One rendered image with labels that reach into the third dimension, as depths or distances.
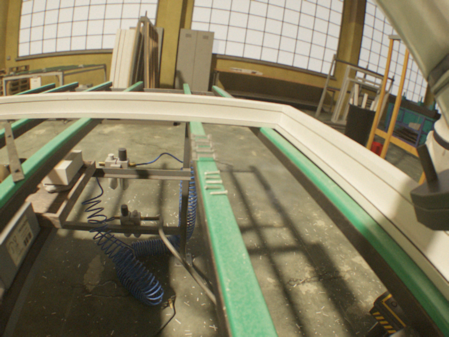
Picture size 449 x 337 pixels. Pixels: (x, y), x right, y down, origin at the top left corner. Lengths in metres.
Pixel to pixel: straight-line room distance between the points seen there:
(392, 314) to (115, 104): 1.26
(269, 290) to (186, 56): 6.37
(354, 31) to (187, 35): 5.65
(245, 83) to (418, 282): 7.60
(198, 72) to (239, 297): 6.86
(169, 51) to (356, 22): 6.35
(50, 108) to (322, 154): 0.80
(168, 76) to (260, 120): 6.37
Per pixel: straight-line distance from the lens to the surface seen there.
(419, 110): 8.66
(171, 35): 7.09
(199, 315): 1.21
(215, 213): 0.31
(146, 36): 3.80
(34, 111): 0.89
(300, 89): 8.49
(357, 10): 9.49
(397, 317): 1.12
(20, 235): 0.69
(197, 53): 6.98
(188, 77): 6.98
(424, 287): 0.33
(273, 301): 1.32
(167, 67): 7.06
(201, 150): 0.48
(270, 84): 8.02
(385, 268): 0.35
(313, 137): 0.60
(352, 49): 9.13
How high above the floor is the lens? 1.04
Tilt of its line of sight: 25 degrees down
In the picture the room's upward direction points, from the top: 8 degrees clockwise
